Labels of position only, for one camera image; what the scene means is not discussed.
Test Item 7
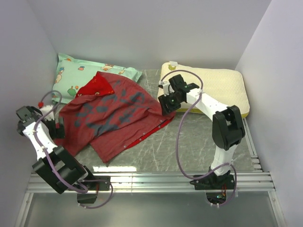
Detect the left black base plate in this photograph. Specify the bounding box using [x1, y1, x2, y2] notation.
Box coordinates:
[77, 176, 113, 207]

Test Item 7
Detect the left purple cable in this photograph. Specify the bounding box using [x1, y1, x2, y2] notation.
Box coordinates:
[34, 90, 114, 210]

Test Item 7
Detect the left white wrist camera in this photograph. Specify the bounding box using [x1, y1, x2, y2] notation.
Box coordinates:
[38, 102, 55, 121]

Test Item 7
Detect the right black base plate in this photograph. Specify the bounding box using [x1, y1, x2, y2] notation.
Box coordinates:
[189, 171, 236, 206]

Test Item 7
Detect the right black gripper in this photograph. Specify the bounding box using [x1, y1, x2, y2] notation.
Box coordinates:
[158, 92, 183, 117]

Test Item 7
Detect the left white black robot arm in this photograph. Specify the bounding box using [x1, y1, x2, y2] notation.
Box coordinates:
[16, 105, 96, 194]

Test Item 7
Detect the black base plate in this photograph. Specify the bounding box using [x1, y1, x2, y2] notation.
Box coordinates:
[77, 176, 113, 207]
[189, 171, 236, 206]

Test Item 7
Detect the aluminium front rail frame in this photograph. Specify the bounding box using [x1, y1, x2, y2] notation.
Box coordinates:
[16, 172, 286, 227]

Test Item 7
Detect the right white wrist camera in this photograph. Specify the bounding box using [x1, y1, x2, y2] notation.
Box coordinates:
[158, 81, 174, 96]

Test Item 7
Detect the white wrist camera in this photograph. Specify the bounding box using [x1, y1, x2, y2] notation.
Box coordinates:
[158, 81, 174, 96]
[38, 102, 55, 121]

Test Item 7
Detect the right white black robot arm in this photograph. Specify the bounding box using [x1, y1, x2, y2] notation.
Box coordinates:
[158, 74, 245, 189]

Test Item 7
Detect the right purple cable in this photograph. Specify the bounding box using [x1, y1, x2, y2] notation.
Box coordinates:
[160, 69, 237, 208]

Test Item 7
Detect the cream yellow foam pillow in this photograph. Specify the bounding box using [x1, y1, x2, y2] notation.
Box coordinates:
[160, 61, 250, 118]

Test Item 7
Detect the purple cable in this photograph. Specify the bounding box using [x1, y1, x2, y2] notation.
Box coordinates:
[34, 90, 114, 210]
[160, 69, 237, 208]

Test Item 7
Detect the red patterned pillowcase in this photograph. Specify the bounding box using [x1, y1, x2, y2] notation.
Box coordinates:
[55, 71, 176, 163]

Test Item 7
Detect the mint green cartoon pillow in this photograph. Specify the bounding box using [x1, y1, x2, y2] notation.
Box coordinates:
[53, 53, 142, 104]

